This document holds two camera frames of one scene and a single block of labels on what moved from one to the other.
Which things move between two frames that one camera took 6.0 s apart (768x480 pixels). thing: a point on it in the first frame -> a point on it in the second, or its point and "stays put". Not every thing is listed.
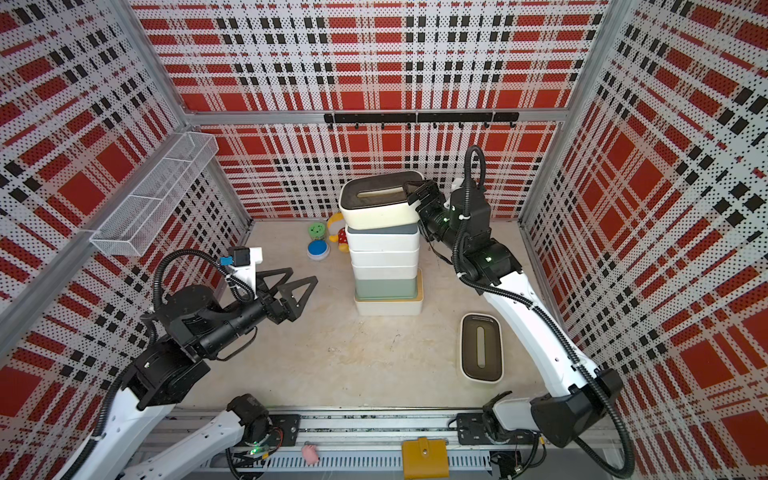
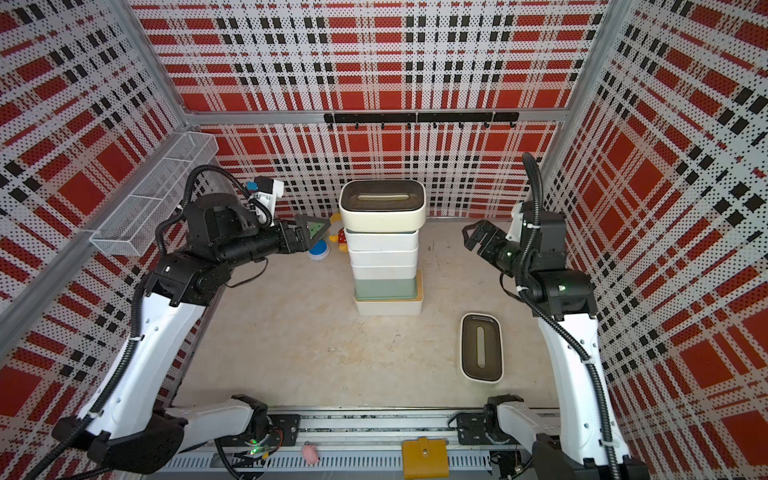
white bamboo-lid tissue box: (384, 268) stays put
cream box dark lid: (378, 202) stays put
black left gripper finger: (263, 292) -> (320, 232)
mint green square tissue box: (387, 289) stays put
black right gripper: (430, 189) -> (482, 229)
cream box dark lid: (481, 342) stays put
